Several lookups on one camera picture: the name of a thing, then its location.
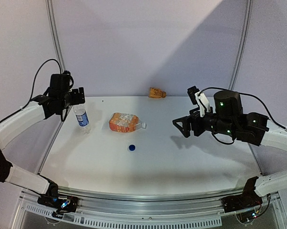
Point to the crushed orange label bottle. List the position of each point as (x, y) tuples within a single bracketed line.
[(124, 123)]

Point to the aluminium corner post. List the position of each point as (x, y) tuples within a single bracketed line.
[(54, 33), (242, 44)]

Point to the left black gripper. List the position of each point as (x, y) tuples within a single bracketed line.
[(76, 100)]

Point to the clear bottle blue label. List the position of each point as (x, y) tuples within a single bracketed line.
[(82, 118)]

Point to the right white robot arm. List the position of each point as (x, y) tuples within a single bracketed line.
[(227, 118)]

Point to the aluminium front rail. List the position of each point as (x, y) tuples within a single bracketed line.
[(98, 210)]

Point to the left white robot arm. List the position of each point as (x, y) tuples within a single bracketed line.
[(56, 100)]

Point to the white bottle cap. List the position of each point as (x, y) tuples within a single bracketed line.
[(144, 125)]

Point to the right aluminium corner post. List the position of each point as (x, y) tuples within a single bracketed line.
[(242, 44)]

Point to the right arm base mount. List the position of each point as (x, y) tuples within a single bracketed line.
[(247, 199)]

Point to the left aluminium corner post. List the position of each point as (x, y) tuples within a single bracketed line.
[(54, 33)]

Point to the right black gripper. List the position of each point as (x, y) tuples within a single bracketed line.
[(186, 120)]

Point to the small brown bottle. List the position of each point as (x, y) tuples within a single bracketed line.
[(156, 93)]

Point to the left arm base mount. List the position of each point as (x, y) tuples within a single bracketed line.
[(60, 203)]

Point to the blue bottle cap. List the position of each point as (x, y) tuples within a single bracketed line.
[(132, 147)]

